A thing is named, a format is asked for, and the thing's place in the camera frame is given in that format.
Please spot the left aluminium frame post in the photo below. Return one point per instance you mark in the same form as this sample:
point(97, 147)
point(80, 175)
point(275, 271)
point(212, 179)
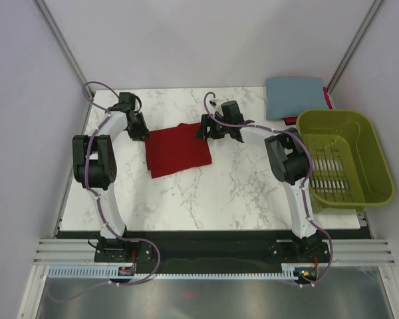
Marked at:
point(60, 40)

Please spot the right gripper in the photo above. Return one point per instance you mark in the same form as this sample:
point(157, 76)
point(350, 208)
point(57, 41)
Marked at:
point(207, 121)

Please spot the white slotted cable duct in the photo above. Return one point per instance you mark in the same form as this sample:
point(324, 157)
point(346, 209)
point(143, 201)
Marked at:
point(125, 273)

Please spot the right aluminium frame post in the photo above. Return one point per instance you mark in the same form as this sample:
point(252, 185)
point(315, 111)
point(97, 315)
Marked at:
point(355, 43)

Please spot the red t-shirt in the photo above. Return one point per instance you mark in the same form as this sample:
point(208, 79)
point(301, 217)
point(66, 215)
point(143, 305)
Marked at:
point(175, 149)

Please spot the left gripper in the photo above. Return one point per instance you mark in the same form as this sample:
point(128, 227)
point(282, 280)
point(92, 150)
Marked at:
point(143, 132)

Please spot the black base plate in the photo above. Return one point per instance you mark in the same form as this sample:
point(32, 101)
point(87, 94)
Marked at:
point(217, 251)

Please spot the aluminium frame post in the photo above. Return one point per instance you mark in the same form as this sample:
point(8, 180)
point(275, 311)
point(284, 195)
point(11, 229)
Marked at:
point(60, 40)
point(355, 43)

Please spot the olive green plastic basket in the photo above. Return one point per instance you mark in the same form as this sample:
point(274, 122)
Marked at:
point(350, 167)

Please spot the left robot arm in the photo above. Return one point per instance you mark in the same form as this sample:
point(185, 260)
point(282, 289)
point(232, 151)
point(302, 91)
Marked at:
point(95, 168)

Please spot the aluminium rail profile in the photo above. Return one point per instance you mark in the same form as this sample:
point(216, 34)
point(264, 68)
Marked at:
point(64, 252)

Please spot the folded blue t-shirt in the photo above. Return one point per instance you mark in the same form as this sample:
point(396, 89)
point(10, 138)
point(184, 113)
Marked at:
point(289, 96)

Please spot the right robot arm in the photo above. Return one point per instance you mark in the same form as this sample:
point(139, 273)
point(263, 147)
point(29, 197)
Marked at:
point(290, 162)

